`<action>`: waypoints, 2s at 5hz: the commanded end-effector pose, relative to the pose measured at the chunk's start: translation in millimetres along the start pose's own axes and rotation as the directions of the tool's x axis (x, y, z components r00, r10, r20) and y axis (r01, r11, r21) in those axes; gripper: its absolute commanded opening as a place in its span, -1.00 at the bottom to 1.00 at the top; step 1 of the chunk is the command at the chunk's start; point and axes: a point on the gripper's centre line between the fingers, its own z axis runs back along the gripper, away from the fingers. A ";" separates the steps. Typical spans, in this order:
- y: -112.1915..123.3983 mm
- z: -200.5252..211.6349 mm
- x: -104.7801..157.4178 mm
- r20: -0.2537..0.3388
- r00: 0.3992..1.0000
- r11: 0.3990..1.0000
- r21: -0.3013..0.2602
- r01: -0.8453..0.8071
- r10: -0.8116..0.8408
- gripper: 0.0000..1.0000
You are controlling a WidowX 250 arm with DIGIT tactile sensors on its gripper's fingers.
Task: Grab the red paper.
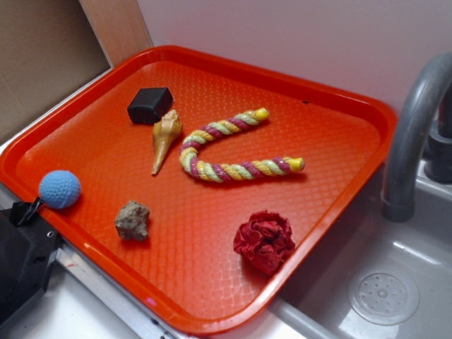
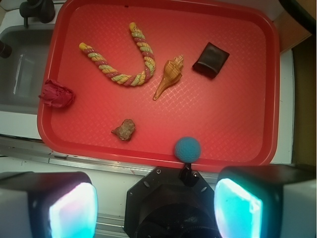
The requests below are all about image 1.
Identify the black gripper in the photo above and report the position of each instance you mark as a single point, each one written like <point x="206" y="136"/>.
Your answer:
<point x="28" y="250"/>

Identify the blue dimpled ball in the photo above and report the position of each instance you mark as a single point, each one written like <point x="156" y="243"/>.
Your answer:
<point x="59" y="189"/>

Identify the grey brown rock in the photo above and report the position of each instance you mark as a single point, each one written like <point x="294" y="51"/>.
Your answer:
<point x="132" y="222"/>

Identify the black rectangular block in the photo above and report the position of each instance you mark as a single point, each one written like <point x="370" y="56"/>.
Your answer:
<point x="150" y="105"/>

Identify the brown cardboard panel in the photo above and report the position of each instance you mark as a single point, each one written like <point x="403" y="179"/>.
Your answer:
<point x="48" y="51"/>

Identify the tan spiral seashell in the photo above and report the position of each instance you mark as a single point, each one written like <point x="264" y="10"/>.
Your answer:
<point x="165" y="132"/>

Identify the orange plastic tray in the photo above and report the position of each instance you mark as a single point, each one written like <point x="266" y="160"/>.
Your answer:
<point x="187" y="271"/>

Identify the crumpled red paper ball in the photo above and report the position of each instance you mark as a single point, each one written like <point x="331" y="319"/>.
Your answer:
<point x="265" y="241"/>

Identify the grey toy sink basin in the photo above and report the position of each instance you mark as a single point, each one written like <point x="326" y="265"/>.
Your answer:
<point x="372" y="278"/>

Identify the grey curved faucet spout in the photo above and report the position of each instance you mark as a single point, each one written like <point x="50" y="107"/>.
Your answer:
<point x="424" y="126"/>

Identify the multicolour braided rope toy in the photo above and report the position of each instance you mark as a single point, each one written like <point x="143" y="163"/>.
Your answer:
<point x="206" y="156"/>

